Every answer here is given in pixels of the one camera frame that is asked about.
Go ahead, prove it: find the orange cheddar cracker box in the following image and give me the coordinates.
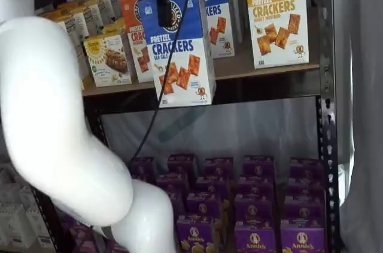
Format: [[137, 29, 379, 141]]
[[119, 0, 156, 84]]

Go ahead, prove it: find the Simple Mills Sweet Thins box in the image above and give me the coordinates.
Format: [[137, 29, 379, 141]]
[[37, 10, 91, 90], [74, 0, 114, 26], [89, 0, 122, 20], [56, 3, 101, 37]]

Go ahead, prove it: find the yellow honey mustard cracker box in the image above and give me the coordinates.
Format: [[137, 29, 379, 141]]
[[243, 0, 309, 70]]

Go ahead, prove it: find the plain white curtain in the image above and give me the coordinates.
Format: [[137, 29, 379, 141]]
[[332, 0, 383, 253]]

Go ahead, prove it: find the black cable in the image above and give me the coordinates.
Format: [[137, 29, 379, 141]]
[[128, 0, 194, 166]]

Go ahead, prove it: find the blue sea salt cracker box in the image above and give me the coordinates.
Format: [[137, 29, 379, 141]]
[[226, 0, 244, 45], [138, 0, 217, 109], [191, 0, 236, 60]]

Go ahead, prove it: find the wooden shelf board with crackers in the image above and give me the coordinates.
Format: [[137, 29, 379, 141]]
[[80, 37, 321, 97]]

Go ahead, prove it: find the black metal shelving frame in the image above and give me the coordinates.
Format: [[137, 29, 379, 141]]
[[29, 0, 344, 253]]

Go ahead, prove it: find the purple Annie's snack box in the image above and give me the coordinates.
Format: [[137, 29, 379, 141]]
[[166, 153, 199, 176], [283, 194, 326, 228], [237, 174, 275, 196], [288, 157, 326, 178], [166, 191, 188, 217], [203, 156, 234, 178], [130, 156, 157, 182], [234, 193, 275, 226], [234, 223, 276, 253], [186, 192, 223, 220], [175, 216, 224, 253], [67, 220, 101, 253], [286, 174, 326, 199], [280, 225, 326, 253], [154, 172, 190, 194], [242, 154, 275, 178], [194, 175, 230, 196]]

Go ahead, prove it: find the white carton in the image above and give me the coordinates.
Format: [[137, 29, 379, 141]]
[[0, 185, 23, 208], [25, 205, 59, 249], [0, 203, 37, 250]]

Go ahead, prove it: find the Simple Mills almond bar box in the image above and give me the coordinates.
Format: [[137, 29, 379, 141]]
[[83, 29, 133, 89], [100, 19, 128, 37]]

